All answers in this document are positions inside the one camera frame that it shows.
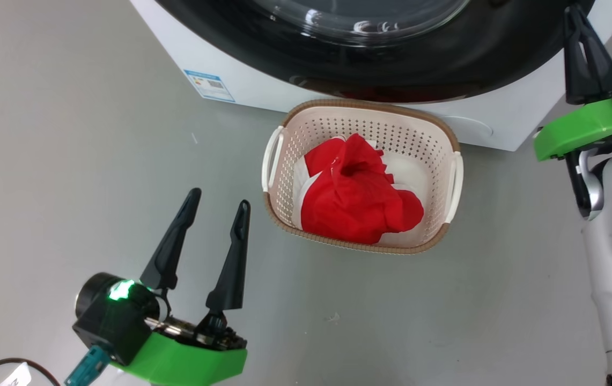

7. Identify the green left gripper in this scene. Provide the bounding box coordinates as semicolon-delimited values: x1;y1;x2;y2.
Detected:
113;188;252;386

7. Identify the blue energy label sticker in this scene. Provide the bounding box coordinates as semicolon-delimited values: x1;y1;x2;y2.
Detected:
183;69;236;103

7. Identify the red basketball jersey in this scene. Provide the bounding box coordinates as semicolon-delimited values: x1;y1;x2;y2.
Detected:
292;133;425;246

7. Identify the cream perforated laundry basket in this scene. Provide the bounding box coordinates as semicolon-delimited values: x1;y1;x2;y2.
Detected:
261;99;464;255

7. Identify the white front-load washing machine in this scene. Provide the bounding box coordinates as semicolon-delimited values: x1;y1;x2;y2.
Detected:
130;0;612;152

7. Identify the black round glass washer door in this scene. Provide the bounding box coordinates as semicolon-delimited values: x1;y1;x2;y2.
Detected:
154;0;597;104

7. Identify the black cable with white tag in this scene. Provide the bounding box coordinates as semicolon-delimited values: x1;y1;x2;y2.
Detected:
0;357;63;386

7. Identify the round white filter cover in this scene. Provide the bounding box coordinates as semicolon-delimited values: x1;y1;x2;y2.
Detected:
434;115;495;142

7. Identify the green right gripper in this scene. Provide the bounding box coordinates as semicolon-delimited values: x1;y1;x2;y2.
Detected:
533;4;612;161

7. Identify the teal cable connector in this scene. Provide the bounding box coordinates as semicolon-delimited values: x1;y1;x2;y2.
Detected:
64;345;111;386

